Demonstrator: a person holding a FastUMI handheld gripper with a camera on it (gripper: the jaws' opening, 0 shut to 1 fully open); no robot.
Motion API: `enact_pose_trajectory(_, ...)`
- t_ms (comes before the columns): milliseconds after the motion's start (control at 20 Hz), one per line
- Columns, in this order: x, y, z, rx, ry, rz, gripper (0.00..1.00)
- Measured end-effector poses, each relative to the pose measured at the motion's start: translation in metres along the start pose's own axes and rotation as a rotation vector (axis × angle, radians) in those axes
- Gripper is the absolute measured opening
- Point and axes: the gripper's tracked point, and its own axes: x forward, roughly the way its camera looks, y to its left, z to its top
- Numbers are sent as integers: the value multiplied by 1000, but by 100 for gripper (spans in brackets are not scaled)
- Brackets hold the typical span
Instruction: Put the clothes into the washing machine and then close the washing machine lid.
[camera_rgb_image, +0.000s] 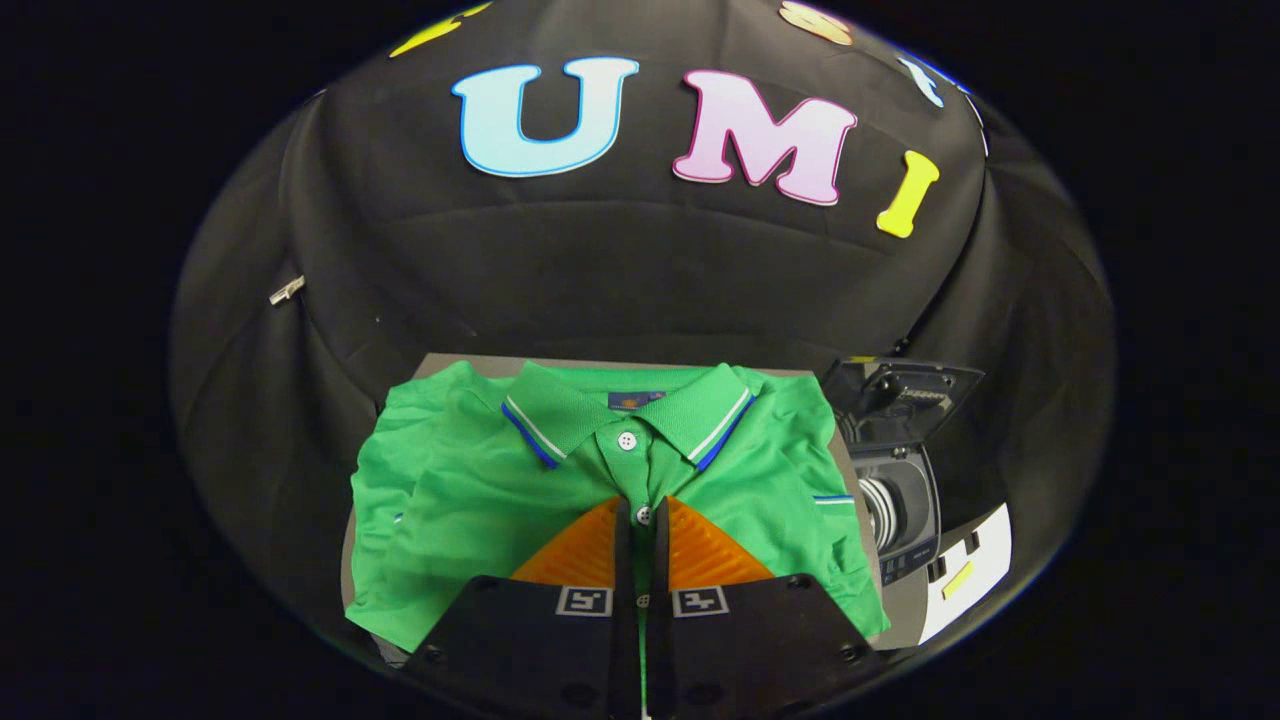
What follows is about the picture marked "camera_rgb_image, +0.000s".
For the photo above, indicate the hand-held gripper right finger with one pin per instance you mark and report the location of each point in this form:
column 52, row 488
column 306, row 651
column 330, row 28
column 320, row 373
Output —
column 660, row 560

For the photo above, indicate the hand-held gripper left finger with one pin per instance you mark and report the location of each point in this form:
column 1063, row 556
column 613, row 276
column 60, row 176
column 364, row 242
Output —
column 622, row 560

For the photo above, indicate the green polo shirt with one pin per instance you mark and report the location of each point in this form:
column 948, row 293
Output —
column 480, row 500

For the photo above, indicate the dark transparent washing machine lid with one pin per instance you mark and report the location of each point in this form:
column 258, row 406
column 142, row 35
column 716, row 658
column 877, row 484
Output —
column 900, row 400

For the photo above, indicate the grey cabinet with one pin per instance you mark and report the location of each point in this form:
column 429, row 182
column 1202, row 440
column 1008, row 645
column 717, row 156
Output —
column 905, row 615

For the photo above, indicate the white board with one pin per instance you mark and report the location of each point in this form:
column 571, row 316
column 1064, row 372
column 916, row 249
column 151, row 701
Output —
column 975, row 575

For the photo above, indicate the silver clip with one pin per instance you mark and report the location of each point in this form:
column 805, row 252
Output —
column 287, row 290

